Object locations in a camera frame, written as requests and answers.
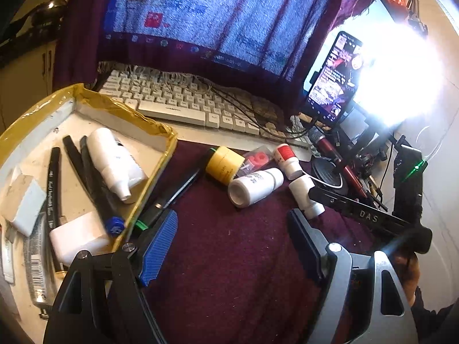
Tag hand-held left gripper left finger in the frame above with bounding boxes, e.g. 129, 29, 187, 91
43, 210, 179, 344

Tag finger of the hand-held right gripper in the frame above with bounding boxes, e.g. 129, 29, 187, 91
309, 185, 418, 232

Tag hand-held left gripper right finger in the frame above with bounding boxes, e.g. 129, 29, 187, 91
288, 208, 418, 344

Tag small white bottle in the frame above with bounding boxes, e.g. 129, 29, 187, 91
290, 175, 325, 220

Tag black marker blue cap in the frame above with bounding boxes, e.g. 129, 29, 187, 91
79, 135, 125, 238

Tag black marker green cap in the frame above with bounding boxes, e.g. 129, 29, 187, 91
134, 168, 201, 232

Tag white bottle black print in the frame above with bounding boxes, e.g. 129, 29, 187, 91
227, 168, 285, 208

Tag white bottle red label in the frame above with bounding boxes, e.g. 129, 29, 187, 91
273, 143, 300, 180

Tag clear bag with red item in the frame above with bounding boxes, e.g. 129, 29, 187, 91
235, 146, 271, 178

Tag white spray bottle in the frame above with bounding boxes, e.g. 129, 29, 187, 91
87, 128, 149, 201

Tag black art marker tan caps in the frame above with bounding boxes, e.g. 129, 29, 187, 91
48, 146, 65, 273

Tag white adapter with prongs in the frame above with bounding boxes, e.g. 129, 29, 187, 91
3, 167, 48, 237

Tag yellow taped white tray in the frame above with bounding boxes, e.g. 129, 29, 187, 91
0, 83, 179, 330

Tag person's right hand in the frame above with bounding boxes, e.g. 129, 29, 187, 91
396, 254, 420, 305

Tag dark red pen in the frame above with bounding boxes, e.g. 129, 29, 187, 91
332, 161, 370, 199

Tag black round stand base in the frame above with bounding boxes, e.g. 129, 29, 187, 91
310, 157, 348, 189

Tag maroon table mat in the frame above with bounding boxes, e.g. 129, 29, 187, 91
136, 140, 395, 344

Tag red microphone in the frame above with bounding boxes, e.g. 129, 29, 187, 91
308, 128, 345, 162

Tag white charger block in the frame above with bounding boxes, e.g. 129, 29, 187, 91
49, 211, 110, 263

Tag yellow jar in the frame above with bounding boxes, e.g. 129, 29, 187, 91
205, 146, 246, 187

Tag bright lamp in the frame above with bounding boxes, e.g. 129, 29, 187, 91
359, 18, 452, 133

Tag black pen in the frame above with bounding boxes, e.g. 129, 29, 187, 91
63, 135, 108, 219

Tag grey tube black cap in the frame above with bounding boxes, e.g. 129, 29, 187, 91
22, 218, 55, 319

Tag smartphone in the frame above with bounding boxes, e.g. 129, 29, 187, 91
304, 31, 363, 122

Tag white keyboard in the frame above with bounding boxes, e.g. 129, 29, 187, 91
98, 67, 312, 162

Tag lower kitchen cabinets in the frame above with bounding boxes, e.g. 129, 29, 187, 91
0, 39, 60, 126

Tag computer monitor under cloth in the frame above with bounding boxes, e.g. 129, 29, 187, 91
54, 0, 377, 115

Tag black kitchen countertop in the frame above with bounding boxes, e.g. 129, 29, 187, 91
0, 18, 65, 65

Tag metal cooking pot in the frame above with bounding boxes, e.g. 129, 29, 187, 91
30, 0, 69, 26

